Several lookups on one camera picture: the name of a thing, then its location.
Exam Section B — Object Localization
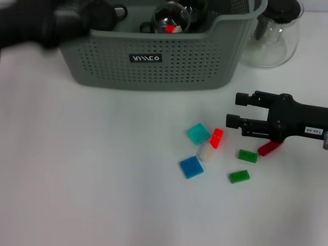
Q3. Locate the orange-red long toy brick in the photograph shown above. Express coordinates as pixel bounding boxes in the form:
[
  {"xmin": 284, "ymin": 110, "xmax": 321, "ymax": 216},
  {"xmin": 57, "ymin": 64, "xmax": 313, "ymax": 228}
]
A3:
[{"xmin": 210, "ymin": 127, "xmax": 224, "ymax": 149}]

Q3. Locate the teal square toy brick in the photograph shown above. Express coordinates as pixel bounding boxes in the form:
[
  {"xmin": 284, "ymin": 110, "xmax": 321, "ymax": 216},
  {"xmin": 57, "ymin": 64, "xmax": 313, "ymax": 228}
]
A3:
[{"xmin": 186, "ymin": 122, "xmax": 211, "ymax": 146}]

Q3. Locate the blue square toy brick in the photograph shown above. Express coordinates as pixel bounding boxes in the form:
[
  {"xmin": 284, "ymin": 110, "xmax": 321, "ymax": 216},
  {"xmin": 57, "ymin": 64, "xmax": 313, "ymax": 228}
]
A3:
[{"xmin": 179, "ymin": 155, "xmax": 205, "ymax": 179}]

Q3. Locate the dark red toy brick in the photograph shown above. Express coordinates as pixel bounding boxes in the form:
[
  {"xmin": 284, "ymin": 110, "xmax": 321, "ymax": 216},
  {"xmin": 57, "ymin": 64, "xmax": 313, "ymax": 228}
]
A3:
[{"xmin": 257, "ymin": 141, "xmax": 282, "ymax": 156}]

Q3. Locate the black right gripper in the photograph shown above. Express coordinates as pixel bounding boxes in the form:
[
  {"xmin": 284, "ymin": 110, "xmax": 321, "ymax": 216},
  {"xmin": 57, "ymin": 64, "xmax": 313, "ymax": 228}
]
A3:
[{"xmin": 225, "ymin": 90, "xmax": 328, "ymax": 143}]

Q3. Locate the glass carafe black lid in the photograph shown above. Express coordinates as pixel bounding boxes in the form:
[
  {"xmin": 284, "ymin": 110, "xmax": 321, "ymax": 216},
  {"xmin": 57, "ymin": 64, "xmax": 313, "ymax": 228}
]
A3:
[{"xmin": 238, "ymin": 0, "xmax": 304, "ymax": 69}]

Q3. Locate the black clay teapot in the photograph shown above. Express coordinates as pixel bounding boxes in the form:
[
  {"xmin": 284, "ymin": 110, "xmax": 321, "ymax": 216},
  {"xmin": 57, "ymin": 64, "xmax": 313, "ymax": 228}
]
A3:
[{"xmin": 81, "ymin": 0, "xmax": 128, "ymax": 31}]

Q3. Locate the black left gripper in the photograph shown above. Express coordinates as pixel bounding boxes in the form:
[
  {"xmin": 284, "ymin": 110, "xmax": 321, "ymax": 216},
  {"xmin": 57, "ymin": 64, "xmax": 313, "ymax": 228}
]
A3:
[{"xmin": 0, "ymin": 0, "xmax": 91, "ymax": 50}]

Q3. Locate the grey-green perforated storage bin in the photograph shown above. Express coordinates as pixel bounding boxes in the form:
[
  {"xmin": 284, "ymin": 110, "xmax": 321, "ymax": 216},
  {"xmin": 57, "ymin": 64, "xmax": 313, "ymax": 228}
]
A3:
[{"xmin": 38, "ymin": 0, "xmax": 269, "ymax": 92}]

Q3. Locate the green toy brick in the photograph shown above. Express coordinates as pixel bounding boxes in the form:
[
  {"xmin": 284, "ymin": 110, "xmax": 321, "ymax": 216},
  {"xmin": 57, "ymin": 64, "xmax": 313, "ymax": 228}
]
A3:
[
  {"xmin": 229, "ymin": 169, "xmax": 251, "ymax": 185},
  {"xmin": 237, "ymin": 149, "xmax": 259, "ymax": 163}
]

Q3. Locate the glass teacup black sleeve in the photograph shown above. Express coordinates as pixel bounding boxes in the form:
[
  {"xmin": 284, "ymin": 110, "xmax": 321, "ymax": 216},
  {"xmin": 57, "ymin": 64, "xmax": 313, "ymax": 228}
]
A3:
[
  {"xmin": 139, "ymin": 1, "xmax": 192, "ymax": 34},
  {"xmin": 184, "ymin": 0, "xmax": 208, "ymax": 26}
]

